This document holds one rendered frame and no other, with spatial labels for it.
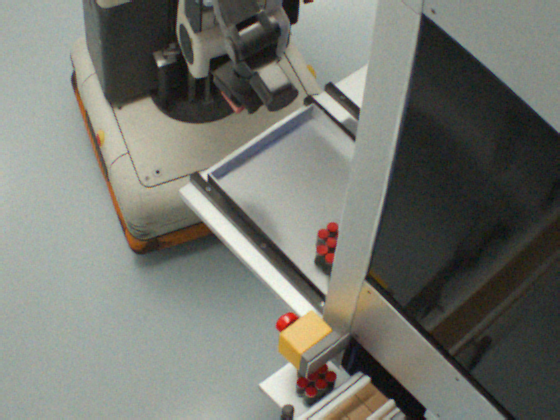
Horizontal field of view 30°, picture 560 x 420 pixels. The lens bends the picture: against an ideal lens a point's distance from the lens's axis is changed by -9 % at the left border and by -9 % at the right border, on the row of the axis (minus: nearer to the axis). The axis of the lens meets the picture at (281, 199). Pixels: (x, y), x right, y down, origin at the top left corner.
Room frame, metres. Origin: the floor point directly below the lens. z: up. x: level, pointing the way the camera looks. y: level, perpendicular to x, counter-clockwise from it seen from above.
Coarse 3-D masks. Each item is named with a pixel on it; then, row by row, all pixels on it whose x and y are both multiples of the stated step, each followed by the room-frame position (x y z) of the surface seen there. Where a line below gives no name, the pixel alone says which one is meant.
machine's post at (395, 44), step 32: (384, 0) 0.86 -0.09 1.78; (416, 0) 0.83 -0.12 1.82; (384, 32) 0.86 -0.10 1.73; (416, 32) 0.83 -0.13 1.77; (384, 64) 0.85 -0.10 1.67; (384, 96) 0.85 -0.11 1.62; (384, 128) 0.84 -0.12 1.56; (352, 160) 0.87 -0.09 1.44; (384, 160) 0.83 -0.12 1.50; (352, 192) 0.86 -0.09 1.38; (384, 192) 0.83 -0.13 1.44; (352, 224) 0.85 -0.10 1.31; (352, 256) 0.85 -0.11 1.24; (352, 288) 0.84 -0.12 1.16; (352, 320) 0.83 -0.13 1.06
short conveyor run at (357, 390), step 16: (352, 384) 0.77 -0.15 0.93; (368, 384) 0.77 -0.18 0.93; (320, 400) 0.73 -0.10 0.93; (336, 400) 0.72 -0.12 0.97; (352, 400) 0.74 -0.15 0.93; (368, 400) 0.74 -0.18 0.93; (384, 400) 0.74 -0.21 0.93; (288, 416) 0.67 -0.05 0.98; (304, 416) 0.70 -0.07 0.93; (320, 416) 0.68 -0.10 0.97; (336, 416) 0.70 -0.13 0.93; (352, 416) 0.70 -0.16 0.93; (368, 416) 0.71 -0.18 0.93; (384, 416) 0.71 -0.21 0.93; (400, 416) 0.71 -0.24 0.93
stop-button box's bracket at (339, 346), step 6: (348, 336) 0.82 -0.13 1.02; (336, 342) 0.80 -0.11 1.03; (342, 342) 0.81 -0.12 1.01; (330, 348) 0.79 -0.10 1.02; (336, 348) 0.80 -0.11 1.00; (342, 348) 0.82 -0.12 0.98; (324, 354) 0.78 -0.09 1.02; (330, 354) 0.79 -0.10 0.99; (336, 354) 0.81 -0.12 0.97; (312, 360) 0.77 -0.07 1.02; (318, 360) 0.77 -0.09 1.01; (324, 360) 0.79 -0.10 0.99; (312, 366) 0.76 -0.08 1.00; (318, 366) 0.78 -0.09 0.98; (306, 372) 0.76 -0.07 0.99; (312, 372) 0.77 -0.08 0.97
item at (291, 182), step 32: (288, 128) 1.32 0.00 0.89; (320, 128) 1.33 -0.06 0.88; (256, 160) 1.24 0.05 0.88; (288, 160) 1.25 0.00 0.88; (320, 160) 1.25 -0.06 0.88; (224, 192) 1.14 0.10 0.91; (256, 192) 1.17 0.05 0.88; (288, 192) 1.18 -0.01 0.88; (320, 192) 1.18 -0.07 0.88; (256, 224) 1.08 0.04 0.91; (288, 224) 1.11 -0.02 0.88; (320, 224) 1.11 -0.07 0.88; (288, 256) 1.02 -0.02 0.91; (320, 288) 0.96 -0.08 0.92
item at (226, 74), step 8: (224, 64) 1.23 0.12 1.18; (232, 64) 1.23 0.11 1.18; (216, 72) 1.21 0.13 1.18; (224, 72) 1.21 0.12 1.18; (232, 72) 1.19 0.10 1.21; (224, 80) 1.20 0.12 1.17; (232, 80) 1.18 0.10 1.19; (240, 80) 1.17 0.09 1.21; (248, 80) 1.17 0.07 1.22; (232, 88) 1.18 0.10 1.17; (240, 88) 1.17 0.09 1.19; (248, 88) 1.17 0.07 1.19; (240, 96) 1.17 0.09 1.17; (248, 96) 1.17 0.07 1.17; (256, 96) 1.17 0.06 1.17; (248, 104) 1.16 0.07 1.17; (256, 104) 1.16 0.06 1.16; (248, 112) 1.15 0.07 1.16
